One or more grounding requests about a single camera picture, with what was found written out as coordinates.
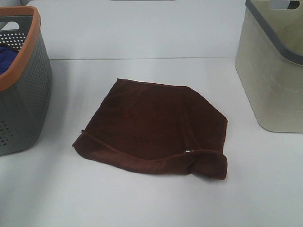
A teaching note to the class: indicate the brown towel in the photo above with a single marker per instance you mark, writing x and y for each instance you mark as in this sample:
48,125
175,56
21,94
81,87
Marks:
156,129

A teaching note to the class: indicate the blue towel in basket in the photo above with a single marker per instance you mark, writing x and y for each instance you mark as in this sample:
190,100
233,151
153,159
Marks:
7,56

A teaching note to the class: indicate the grey perforated basket orange rim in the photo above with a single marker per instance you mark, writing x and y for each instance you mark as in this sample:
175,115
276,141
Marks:
25,87

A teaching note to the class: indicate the beige basket with grey rim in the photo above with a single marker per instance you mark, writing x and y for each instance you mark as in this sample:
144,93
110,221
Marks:
269,62

